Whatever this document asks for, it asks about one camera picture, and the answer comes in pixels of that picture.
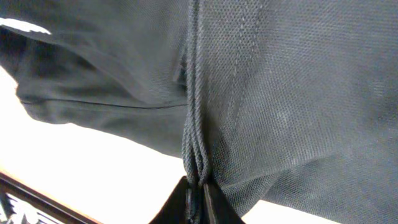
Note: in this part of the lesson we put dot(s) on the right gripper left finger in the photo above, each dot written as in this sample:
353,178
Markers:
178,207

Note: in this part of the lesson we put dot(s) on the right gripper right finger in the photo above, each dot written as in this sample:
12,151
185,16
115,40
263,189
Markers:
216,207

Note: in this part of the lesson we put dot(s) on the black polo shirt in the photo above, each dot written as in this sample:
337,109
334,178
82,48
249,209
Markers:
292,102

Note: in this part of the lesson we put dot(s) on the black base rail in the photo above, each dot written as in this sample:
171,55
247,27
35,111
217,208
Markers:
19,200

